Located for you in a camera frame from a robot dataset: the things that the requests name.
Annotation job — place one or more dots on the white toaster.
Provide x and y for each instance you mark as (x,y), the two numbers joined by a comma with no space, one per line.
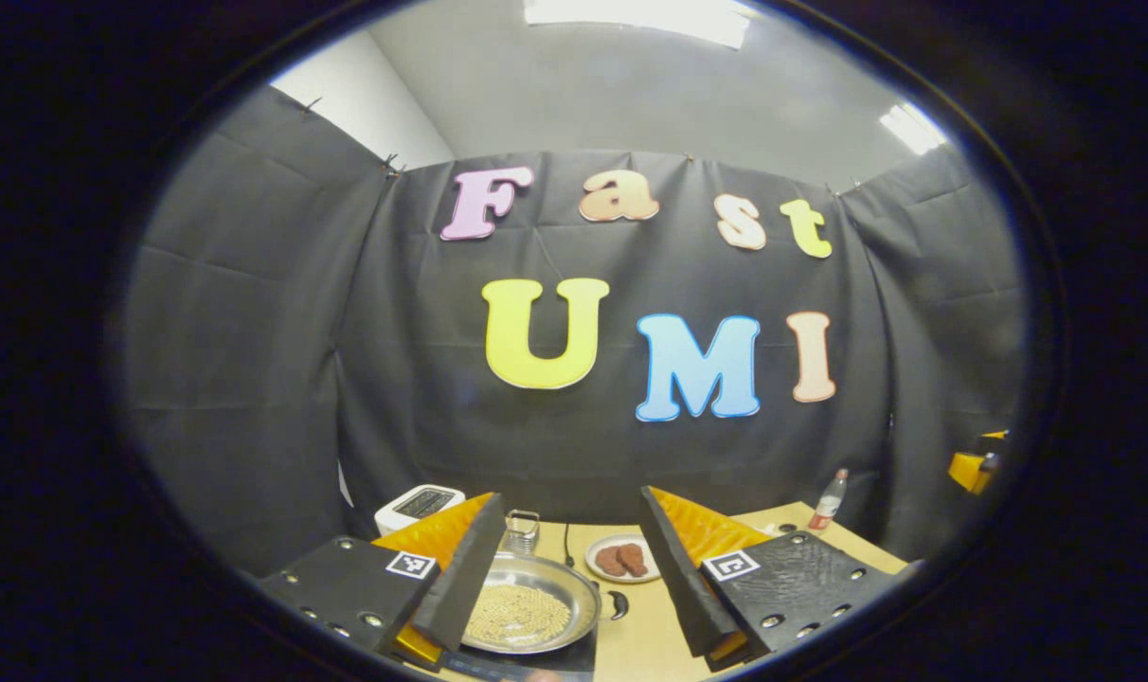
(422,502)

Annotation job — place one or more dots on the small ceiling light panel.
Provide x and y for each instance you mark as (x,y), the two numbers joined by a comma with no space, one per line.
(913,128)

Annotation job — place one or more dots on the round white plate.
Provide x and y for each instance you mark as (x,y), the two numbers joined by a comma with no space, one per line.
(650,568)

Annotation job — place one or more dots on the black induction cooktop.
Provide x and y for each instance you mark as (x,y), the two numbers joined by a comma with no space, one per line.
(574,658)

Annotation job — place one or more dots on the steel pot with soybeans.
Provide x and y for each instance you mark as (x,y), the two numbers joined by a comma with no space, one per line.
(536,606)

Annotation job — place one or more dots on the brown meat piece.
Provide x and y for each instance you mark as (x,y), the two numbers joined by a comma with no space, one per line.
(610,562)
(634,559)

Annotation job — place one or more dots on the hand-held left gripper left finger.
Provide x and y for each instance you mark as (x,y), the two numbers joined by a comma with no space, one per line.
(465,578)

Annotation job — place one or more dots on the clear plastic water bottle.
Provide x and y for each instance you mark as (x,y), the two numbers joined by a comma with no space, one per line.
(828,502)

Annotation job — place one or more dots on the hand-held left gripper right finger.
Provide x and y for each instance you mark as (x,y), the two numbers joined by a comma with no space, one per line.
(678,578)

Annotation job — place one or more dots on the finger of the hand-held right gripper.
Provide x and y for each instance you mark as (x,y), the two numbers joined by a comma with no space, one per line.
(977,464)

